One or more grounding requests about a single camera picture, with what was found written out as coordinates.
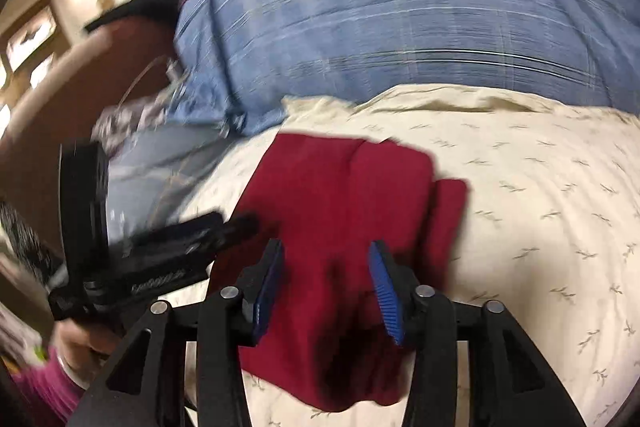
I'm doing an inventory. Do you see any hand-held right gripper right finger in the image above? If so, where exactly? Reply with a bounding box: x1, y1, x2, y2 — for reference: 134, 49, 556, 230
367, 241, 588, 427

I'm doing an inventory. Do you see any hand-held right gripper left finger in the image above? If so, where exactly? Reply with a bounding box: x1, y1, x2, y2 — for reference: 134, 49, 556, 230
72, 238, 286, 427

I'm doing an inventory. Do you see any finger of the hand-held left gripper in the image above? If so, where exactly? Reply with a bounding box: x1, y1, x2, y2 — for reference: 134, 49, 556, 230
122, 211, 261, 268

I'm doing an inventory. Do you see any dark red garment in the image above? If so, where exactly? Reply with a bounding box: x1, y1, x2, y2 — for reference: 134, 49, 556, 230
207, 132, 470, 412

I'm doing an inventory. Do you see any person's left hand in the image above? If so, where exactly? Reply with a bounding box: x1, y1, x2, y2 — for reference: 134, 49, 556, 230
52, 321, 120, 384

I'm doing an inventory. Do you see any grey plaid blanket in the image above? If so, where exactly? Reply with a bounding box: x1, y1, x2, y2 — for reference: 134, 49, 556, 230
106, 124, 228, 230

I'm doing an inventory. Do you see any grey white patterned cloth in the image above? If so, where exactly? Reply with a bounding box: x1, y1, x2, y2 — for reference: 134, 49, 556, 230
92, 99, 171, 148

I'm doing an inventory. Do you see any brown wooden headboard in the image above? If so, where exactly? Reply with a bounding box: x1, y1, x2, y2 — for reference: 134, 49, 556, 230
0, 19, 178, 238

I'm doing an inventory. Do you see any cream floral bed sheet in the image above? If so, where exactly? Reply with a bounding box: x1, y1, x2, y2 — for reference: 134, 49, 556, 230
175, 83, 640, 427

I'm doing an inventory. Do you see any black flat object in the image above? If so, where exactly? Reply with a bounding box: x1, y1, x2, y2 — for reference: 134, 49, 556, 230
84, 0, 182, 34

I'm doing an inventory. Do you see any blue plaid pillow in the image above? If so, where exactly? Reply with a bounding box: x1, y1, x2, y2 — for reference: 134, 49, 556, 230
167, 0, 640, 138

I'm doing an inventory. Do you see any white charger cable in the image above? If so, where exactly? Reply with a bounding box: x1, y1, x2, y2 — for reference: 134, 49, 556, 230
119, 56, 188, 110

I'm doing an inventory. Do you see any framed wall picture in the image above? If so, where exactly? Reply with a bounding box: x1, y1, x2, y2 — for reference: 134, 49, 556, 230
2, 4, 58, 75

